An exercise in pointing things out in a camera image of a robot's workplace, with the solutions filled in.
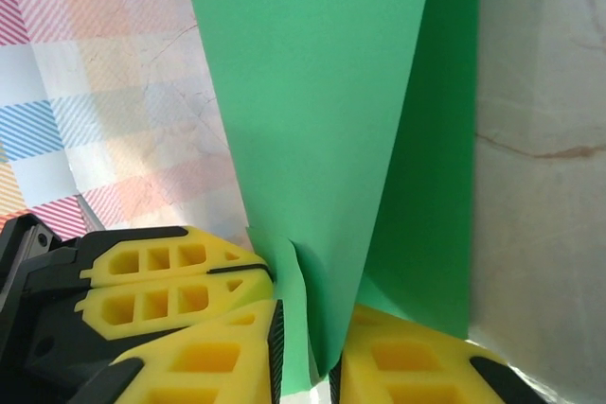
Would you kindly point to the green paper sheet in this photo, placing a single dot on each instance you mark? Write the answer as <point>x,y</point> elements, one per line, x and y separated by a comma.
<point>322,92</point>

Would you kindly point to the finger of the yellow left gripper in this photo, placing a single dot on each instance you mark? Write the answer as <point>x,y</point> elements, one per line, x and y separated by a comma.
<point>156,257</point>
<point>156,304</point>

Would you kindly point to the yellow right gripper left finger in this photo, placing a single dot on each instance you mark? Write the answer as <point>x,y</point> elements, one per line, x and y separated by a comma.
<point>203,366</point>

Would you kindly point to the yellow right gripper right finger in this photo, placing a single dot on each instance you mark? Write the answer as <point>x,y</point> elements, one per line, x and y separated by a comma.
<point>416,375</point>

